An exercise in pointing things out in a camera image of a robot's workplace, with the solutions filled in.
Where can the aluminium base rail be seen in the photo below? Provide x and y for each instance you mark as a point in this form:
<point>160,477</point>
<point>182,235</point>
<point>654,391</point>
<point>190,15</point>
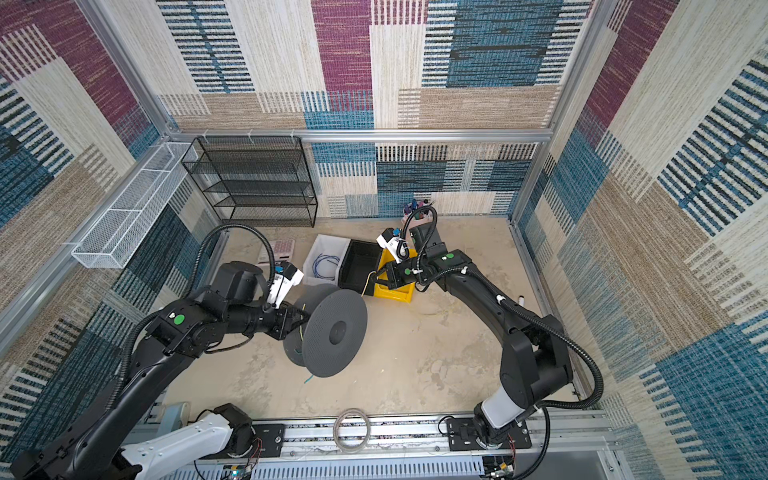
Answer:
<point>562,445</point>

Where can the white wire mesh basket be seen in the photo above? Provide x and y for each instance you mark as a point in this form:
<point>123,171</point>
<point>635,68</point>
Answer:
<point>114,238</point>

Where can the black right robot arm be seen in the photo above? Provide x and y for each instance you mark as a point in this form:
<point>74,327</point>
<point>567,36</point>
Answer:
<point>536,352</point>

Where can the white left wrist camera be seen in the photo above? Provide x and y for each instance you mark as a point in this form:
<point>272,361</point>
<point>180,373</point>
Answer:
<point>287,276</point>

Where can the yellow plastic bin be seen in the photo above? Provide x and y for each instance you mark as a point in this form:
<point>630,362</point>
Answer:
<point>403,294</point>

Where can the black wire mesh shelf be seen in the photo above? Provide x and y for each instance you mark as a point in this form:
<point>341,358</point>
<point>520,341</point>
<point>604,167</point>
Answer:
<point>258,181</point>

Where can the white plastic bin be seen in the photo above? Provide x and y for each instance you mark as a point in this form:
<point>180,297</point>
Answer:
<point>324,260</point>

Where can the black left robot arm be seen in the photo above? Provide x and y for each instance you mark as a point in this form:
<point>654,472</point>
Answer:
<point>242,299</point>

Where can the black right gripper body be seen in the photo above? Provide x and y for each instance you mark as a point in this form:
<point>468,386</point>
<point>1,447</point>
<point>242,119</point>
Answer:
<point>402,273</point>

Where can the pink metal pen bucket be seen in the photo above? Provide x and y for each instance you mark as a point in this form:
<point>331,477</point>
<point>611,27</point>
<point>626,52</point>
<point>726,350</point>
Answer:
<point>415,213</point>

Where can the black plastic bin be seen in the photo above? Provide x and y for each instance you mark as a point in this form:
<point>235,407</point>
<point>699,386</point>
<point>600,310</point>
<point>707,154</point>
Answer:
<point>361,258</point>

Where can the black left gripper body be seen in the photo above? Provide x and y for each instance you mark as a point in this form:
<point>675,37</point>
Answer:
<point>276,322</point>

